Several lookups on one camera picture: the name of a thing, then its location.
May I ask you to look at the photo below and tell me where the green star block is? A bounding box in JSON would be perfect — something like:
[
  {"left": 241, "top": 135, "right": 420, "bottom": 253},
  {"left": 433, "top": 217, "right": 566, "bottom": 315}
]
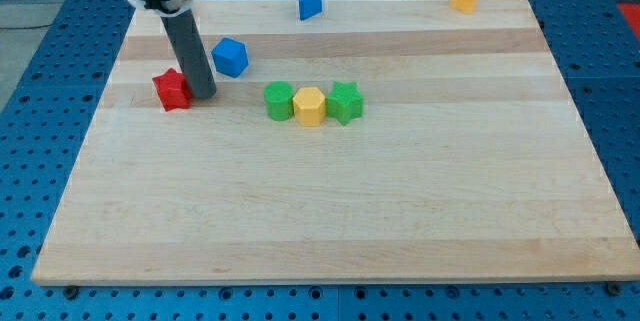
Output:
[{"left": 326, "top": 81, "right": 364, "bottom": 125}]

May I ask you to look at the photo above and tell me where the blue triangle block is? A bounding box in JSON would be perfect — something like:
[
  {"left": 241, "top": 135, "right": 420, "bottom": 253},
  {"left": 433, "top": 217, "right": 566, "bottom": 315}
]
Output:
[{"left": 298, "top": 0, "right": 323, "bottom": 21}]

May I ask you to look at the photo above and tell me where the red star block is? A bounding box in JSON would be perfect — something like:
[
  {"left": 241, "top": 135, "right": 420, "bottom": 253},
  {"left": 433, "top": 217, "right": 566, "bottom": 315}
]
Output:
[{"left": 152, "top": 68, "right": 192, "bottom": 112}]

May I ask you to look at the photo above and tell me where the blue cube block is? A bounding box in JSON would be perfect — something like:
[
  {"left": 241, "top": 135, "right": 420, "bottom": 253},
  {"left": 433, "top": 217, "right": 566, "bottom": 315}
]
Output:
[{"left": 212, "top": 38, "right": 249, "bottom": 78}]

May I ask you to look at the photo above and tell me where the yellow hexagon block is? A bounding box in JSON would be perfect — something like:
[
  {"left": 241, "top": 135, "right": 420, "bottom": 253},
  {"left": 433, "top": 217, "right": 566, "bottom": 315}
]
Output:
[{"left": 292, "top": 87, "right": 326, "bottom": 127}]

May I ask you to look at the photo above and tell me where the wooden board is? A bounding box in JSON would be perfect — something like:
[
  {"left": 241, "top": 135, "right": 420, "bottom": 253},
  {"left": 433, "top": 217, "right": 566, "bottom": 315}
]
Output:
[{"left": 32, "top": 0, "right": 639, "bottom": 286}]

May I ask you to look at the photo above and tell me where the green circle block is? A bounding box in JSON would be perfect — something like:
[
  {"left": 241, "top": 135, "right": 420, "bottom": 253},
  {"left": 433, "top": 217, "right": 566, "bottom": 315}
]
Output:
[{"left": 263, "top": 81, "right": 294, "bottom": 121}]

